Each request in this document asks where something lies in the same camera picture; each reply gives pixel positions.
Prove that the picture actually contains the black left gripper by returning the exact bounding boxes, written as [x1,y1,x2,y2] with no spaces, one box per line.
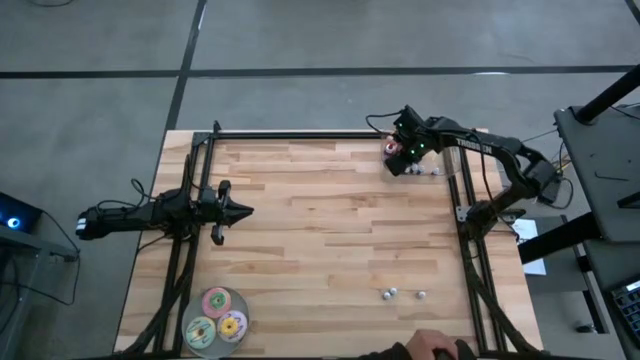
[198,180,255,245]

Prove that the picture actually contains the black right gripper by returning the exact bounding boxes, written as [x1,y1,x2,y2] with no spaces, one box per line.
[384,105,444,177]

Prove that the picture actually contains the clear plastic bin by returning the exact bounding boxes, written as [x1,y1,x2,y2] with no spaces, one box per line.
[378,127,460,180]

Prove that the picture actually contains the pink frosted donut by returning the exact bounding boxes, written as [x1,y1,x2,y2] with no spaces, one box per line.
[201,286,233,319]

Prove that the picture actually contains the clear round plate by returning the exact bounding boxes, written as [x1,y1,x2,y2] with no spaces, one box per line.
[180,286,250,359]

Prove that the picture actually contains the purple frosted donut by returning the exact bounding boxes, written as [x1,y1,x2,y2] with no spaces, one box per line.
[216,309,249,344]

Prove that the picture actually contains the green frosted donut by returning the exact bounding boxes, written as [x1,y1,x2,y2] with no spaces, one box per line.
[184,315,218,350]

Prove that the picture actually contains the white paper sheet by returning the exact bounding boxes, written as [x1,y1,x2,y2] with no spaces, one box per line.
[509,217,549,277]

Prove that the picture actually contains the black controller box blue lights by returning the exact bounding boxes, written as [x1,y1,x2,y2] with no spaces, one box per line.
[0,192,44,234]
[537,177,564,205]

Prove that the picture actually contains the black desk leg beam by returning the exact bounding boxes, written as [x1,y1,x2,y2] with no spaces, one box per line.
[517,212,601,265]

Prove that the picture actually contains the dark grey desk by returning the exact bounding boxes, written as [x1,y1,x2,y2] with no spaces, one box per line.
[552,102,640,244]

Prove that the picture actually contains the black desk pole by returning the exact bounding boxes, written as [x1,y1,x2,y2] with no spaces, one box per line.
[574,64,640,125]

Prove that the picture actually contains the person's hand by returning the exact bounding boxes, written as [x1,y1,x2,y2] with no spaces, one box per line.
[404,328,460,360]

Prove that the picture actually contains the grey equipment stand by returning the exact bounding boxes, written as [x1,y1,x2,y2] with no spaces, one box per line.
[0,224,81,264]

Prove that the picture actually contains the grey side table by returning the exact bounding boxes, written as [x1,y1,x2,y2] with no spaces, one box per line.
[582,238,640,360]

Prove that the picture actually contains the black keyboard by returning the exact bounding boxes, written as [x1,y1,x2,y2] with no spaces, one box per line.
[608,279,640,344]

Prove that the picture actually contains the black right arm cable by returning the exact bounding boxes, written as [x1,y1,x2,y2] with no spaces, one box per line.
[365,110,407,135]

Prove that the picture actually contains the black aluminium rig frame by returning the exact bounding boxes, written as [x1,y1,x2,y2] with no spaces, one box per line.
[117,119,544,360]

